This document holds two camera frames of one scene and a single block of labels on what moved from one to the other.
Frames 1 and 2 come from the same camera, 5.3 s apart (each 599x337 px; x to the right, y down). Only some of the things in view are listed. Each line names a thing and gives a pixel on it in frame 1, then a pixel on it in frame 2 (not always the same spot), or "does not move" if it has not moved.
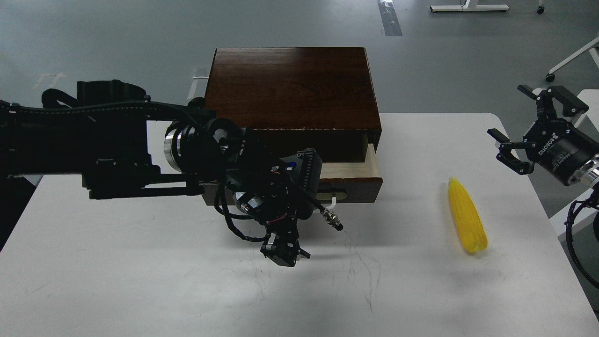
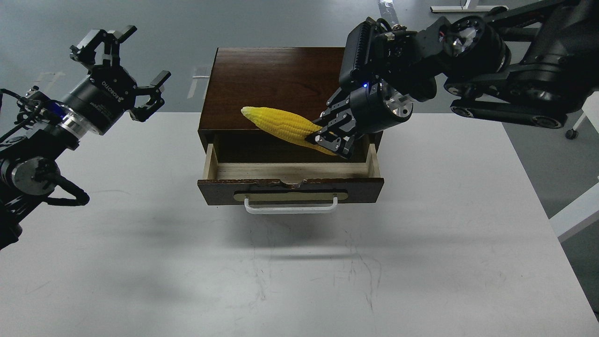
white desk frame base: (466, 7) does not move
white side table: (589, 205) does not move
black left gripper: (278, 192) → (97, 103)
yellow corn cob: (470, 224) → (285, 125)
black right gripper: (561, 149) → (376, 107)
